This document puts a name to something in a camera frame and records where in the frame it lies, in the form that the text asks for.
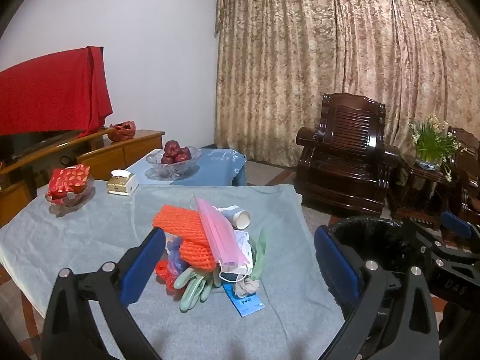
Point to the wooden television cabinet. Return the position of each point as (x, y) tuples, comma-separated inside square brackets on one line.
[(112, 152)]

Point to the beige stocking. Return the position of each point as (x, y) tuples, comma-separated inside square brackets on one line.
[(245, 287)]

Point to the red plastic bag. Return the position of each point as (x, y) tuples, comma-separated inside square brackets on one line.
[(122, 130)]

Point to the blue white flower bowl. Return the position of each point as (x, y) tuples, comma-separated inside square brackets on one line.
[(428, 164)]

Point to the white printed packet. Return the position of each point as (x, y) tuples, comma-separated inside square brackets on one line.
[(243, 242)]

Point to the small glass dish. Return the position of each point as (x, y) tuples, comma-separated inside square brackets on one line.
[(73, 198)]

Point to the blue paper cup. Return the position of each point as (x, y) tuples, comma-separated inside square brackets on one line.
[(228, 215)]

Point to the orange foam fruit net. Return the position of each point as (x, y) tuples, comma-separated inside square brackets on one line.
[(180, 221), (197, 255)]

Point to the glass fruit bowl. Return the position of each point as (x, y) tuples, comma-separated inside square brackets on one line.
[(174, 167)]

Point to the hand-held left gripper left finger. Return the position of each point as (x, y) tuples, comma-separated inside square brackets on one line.
[(142, 266)]

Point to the grey tablecloth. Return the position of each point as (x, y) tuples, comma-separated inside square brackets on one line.
[(93, 240)]

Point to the beige patterned curtain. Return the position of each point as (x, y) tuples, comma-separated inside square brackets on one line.
[(318, 52)]

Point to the red mesh net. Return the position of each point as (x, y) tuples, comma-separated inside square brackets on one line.
[(165, 273)]

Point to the white paper cup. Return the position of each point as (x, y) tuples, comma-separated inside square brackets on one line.
[(243, 220)]

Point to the blue plastic bag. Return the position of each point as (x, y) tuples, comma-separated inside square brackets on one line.
[(175, 258)]

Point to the blue printed packet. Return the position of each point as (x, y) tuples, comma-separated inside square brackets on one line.
[(245, 303)]

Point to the black television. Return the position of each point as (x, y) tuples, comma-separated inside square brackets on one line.
[(26, 144)]

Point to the red gift packet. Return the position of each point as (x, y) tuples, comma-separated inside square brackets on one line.
[(70, 182)]

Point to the black trash bin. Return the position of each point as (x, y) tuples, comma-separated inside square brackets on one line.
[(375, 238)]

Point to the white flowering plant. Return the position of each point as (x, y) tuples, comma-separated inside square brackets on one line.
[(431, 138)]

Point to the dark wooden side table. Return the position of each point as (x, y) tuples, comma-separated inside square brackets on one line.
[(416, 191)]

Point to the dark wooden armchair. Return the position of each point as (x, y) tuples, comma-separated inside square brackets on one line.
[(348, 146), (465, 172)]

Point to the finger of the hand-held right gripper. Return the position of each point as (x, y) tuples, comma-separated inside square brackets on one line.
[(418, 236), (455, 225)]

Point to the red apple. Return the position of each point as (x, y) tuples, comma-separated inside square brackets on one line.
[(183, 153), (167, 158), (171, 147)]

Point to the white face mask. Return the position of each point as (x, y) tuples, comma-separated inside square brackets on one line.
[(234, 272)]

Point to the gold white tissue box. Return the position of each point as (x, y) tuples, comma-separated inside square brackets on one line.
[(120, 184)]

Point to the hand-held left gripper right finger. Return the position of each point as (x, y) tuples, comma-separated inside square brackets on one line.
[(337, 266)]

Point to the pink face mask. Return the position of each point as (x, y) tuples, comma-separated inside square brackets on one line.
[(219, 232)]

